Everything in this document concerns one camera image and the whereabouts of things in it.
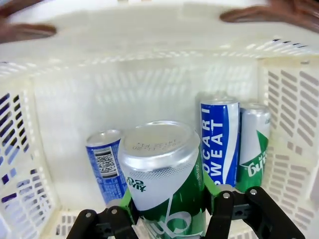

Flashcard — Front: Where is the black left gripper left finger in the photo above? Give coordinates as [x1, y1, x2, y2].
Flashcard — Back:
[66, 191, 141, 239]

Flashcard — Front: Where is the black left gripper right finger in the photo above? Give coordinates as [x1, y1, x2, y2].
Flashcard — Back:
[203, 184, 307, 239]

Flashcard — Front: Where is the blue Pocari Sweat can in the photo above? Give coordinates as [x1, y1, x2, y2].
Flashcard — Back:
[200, 98, 240, 189]
[85, 128, 129, 207]

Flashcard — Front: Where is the green Chilsung cider can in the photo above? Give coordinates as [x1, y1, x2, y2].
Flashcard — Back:
[117, 120, 207, 239]
[235, 103, 271, 194]

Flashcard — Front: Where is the cream shopping basket brown rim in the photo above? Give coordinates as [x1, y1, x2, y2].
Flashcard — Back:
[0, 0, 319, 239]

